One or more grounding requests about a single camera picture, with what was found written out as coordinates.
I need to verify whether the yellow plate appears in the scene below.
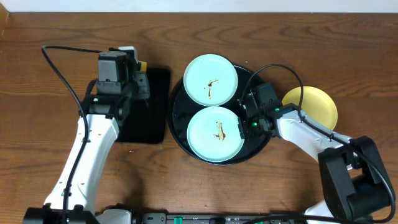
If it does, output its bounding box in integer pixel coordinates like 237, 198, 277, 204
281, 86, 338, 131

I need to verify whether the rectangular black tray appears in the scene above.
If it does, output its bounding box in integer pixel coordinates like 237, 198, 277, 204
116, 68, 171, 144

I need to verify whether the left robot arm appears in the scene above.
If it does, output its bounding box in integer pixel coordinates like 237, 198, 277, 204
23, 46, 149, 223

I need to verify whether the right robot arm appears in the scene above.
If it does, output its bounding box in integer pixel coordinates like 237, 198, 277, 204
238, 83, 396, 223

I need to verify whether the round black tray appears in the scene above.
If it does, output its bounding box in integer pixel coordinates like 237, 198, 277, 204
167, 64, 272, 166

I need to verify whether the light blue plate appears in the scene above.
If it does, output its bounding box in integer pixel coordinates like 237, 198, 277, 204
187, 106, 244, 163
183, 54, 238, 106

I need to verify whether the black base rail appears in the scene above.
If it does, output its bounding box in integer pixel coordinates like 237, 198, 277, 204
96, 212, 308, 224

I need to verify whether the green yellow sponge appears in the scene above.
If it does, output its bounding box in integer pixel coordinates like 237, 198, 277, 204
137, 61, 147, 72

